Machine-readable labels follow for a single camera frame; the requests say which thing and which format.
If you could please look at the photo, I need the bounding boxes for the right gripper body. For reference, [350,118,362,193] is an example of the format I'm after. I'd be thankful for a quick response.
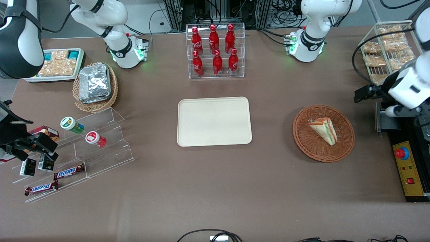
[0,112,34,157]

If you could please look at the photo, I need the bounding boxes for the triangle sandwich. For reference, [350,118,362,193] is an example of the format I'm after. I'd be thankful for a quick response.
[308,117,338,146]

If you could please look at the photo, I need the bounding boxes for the white snack tray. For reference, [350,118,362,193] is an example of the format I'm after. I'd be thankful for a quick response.
[23,48,86,83]

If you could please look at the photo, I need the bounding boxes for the oval tan wicker basket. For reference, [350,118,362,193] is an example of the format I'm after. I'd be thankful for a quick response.
[73,62,119,113]

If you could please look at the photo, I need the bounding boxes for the round brown wicker basket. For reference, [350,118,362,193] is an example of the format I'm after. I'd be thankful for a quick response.
[293,105,355,163]

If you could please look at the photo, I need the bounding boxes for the beige plastic tray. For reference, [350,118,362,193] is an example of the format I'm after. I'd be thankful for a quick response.
[177,96,253,148]

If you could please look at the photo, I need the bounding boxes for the small black box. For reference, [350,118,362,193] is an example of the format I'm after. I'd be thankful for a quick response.
[19,158,37,177]
[38,154,55,172]

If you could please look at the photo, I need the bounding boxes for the brown Snickers bar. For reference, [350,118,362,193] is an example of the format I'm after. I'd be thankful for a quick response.
[54,163,85,180]
[24,181,59,196]

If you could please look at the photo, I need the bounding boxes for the red brown snack box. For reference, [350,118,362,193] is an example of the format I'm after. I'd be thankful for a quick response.
[29,125,60,142]

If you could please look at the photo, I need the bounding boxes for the green snack cup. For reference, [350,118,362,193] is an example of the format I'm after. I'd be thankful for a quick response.
[60,116,85,134]

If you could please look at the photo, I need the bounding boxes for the black machine base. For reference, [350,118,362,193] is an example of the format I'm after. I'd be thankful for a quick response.
[386,108,430,203]

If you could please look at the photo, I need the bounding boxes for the red snack cup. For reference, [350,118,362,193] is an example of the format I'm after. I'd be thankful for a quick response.
[85,131,107,148]

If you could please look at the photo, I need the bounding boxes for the clear acrylic stepped shelf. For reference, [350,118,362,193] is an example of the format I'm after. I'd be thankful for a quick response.
[12,108,135,203]

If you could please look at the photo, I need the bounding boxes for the yellow control panel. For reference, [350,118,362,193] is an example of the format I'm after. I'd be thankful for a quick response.
[392,140,425,197]

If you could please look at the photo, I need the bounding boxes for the silver foil pack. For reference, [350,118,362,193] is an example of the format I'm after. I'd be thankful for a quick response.
[81,91,112,105]
[78,64,111,99]

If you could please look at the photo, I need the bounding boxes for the large clear cracker bag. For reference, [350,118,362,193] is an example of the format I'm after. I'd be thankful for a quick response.
[38,59,77,77]

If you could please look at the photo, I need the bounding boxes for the clear acrylic bottle rack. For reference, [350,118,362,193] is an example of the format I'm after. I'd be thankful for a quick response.
[186,23,246,80]

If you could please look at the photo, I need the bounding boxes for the red cola bottle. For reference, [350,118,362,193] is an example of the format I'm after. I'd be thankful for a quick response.
[209,24,219,54]
[225,24,235,54]
[192,50,204,77]
[191,27,204,56]
[213,50,223,76]
[228,48,239,75]

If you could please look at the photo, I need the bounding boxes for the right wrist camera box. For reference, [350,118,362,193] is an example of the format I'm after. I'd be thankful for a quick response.
[31,132,58,154]

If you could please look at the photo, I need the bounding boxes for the white wire rack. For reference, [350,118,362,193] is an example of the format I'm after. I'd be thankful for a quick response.
[358,20,424,86]

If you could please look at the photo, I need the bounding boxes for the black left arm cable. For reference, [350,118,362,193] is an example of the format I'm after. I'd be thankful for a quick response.
[352,28,415,91]

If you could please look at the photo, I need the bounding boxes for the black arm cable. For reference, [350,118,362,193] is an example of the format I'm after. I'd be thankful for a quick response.
[352,28,415,91]
[40,4,81,34]

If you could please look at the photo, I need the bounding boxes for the black cable bundle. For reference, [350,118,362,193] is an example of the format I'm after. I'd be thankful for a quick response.
[271,0,304,22]

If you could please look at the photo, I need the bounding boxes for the aluminium frame post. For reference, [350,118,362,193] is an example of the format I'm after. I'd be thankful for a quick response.
[164,0,188,33]
[255,0,273,29]

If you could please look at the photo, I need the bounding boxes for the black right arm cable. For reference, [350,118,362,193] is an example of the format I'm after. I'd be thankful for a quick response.
[40,4,81,34]

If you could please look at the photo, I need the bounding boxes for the black looped floor cable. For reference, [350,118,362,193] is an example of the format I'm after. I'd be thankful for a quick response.
[176,229,243,242]

